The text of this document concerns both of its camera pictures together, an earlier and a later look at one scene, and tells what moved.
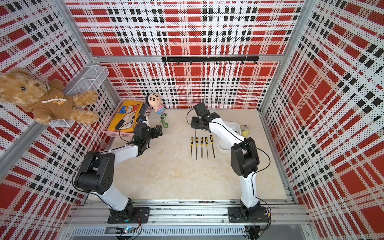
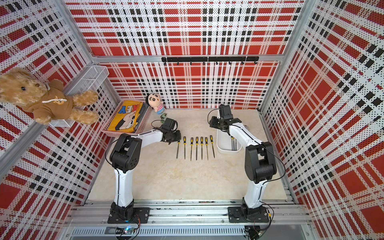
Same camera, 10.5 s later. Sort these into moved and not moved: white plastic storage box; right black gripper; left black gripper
Moved: right black gripper; left black gripper
Not moved: white plastic storage box
